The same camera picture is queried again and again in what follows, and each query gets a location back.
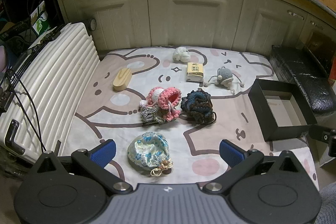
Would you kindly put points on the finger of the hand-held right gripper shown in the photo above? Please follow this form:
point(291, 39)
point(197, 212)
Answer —
point(319, 133)

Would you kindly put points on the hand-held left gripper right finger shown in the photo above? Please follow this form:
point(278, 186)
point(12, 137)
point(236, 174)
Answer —
point(231, 153)

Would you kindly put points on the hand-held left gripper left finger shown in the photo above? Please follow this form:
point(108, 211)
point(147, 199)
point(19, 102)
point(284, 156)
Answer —
point(103, 153)

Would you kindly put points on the black cardboard box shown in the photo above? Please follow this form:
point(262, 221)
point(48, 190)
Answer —
point(278, 132)

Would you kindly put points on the oval wooden block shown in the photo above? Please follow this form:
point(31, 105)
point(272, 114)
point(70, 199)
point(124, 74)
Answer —
point(122, 81)

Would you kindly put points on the grey crochet mouse doll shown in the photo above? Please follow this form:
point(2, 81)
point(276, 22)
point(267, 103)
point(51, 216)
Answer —
point(224, 75)

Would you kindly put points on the pink crochet doll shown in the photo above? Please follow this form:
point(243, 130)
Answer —
point(168, 98)

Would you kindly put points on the gold tissue pack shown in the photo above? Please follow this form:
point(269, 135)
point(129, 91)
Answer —
point(194, 71)

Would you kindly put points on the white yarn ball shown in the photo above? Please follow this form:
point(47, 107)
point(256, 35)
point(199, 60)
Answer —
point(181, 54)

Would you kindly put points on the black wrapped bench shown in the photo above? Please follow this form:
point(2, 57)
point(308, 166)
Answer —
point(309, 82)

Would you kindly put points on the person's grey trouser leg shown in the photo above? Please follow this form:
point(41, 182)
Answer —
point(328, 205)

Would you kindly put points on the white ribbed suitcase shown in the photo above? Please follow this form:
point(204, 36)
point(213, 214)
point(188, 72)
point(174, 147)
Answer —
point(57, 77)

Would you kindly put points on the cartoon printed mat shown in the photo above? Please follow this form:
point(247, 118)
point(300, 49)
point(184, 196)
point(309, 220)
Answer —
point(126, 58)

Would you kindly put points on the small round clock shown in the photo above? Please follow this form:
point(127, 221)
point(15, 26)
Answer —
point(92, 24)

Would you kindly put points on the cream cabinet with countertop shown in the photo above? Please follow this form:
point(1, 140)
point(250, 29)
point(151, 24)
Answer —
point(183, 19)

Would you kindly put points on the green white box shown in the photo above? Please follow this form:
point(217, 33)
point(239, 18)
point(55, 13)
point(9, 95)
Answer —
point(40, 19)

